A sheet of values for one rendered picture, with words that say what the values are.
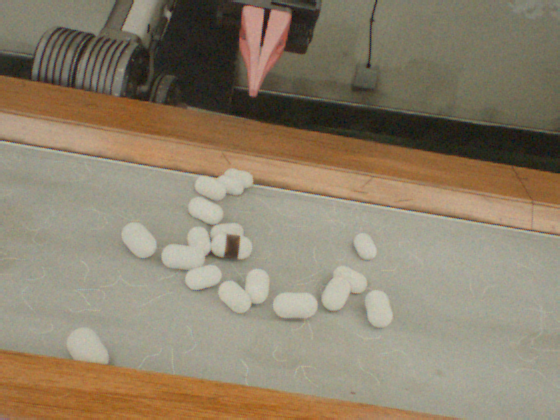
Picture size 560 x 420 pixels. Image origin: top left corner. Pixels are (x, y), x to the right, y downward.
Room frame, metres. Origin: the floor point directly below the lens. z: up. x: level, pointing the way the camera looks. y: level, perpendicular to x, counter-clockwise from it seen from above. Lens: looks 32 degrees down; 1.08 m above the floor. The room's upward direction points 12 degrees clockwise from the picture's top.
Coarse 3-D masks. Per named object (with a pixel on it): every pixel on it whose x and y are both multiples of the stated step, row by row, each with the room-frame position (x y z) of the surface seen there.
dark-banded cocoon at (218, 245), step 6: (222, 234) 0.45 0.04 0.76; (216, 240) 0.45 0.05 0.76; (222, 240) 0.45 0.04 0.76; (240, 240) 0.45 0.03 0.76; (246, 240) 0.45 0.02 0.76; (216, 246) 0.44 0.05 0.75; (222, 246) 0.44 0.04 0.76; (240, 246) 0.45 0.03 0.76; (246, 246) 0.45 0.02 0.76; (216, 252) 0.44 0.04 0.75; (222, 252) 0.44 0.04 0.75; (240, 252) 0.44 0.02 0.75; (246, 252) 0.45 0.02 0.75; (240, 258) 0.44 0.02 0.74
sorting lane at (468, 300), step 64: (0, 192) 0.48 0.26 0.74; (64, 192) 0.50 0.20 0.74; (128, 192) 0.52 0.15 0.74; (192, 192) 0.55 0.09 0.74; (256, 192) 0.57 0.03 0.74; (0, 256) 0.39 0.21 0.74; (64, 256) 0.40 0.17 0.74; (128, 256) 0.42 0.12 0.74; (256, 256) 0.46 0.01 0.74; (320, 256) 0.48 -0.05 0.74; (384, 256) 0.50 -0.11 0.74; (448, 256) 0.52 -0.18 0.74; (512, 256) 0.55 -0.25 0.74; (0, 320) 0.32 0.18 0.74; (64, 320) 0.33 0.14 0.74; (128, 320) 0.35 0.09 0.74; (192, 320) 0.36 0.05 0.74; (256, 320) 0.37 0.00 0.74; (320, 320) 0.39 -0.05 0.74; (448, 320) 0.42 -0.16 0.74; (512, 320) 0.44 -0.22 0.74; (256, 384) 0.31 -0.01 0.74; (320, 384) 0.32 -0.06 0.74; (384, 384) 0.33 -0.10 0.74; (448, 384) 0.35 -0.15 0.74; (512, 384) 0.36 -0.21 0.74
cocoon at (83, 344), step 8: (80, 328) 0.31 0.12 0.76; (88, 328) 0.31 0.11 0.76; (72, 336) 0.30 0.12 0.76; (80, 336) 0.30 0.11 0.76; (88, 336) 0.30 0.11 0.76; (96, 336) 0.31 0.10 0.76; (72, 344) 0.30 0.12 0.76; (80, 344) 0.30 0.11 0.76; (88, 344) 0.30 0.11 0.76; (96, 344) 0.30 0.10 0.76; (72, 352) 0.29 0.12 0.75; (80, 352) 0.29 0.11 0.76; (88, 352) 0.29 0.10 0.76; (96, 352) 0.29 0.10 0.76; (104, 352) 0.29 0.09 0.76; (88, 360) 0.28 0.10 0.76; (96, 360) 0.29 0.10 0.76; (104, 360) 0.29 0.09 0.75
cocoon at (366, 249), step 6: (360, 234) 0.51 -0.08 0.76; (366, 234) 0.51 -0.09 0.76; (354, 240) 0.50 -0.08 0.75; (360, 240) 0.50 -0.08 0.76; (366, 240) 0.50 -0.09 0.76; (360, 246) 0.49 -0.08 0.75; (366, 246) 0.49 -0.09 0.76; (372, 246) 0.49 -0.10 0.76; (360, 252) 0.49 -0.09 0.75; (366, 252) 0.48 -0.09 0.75; (372, 252) 0.49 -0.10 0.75; (366, 258) 0.48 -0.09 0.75; (372, 258) 0.49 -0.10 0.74
